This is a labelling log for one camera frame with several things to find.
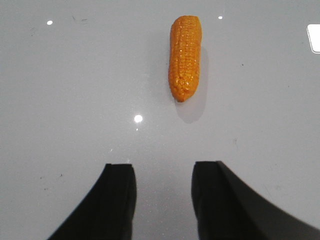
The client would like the orange plastic corn cob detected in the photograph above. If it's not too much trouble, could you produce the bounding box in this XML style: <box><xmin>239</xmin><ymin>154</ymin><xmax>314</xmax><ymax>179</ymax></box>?
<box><xmin>168</xmin><ymin>15</ymin><xmax>202</xmax><ymax>103</ymax></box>

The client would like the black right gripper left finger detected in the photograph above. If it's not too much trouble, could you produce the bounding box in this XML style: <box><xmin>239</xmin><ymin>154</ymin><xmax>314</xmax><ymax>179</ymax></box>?
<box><xmin>49</xmin><ymin>164</ymin><xmax>137</xmax><ymax>240</ymax></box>

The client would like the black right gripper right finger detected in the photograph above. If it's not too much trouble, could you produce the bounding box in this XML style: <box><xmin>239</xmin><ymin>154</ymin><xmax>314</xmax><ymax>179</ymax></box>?
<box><xmin>191</xmin><ymin>161</ymin><xmax>320</xmax><ymax>240</ymax></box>

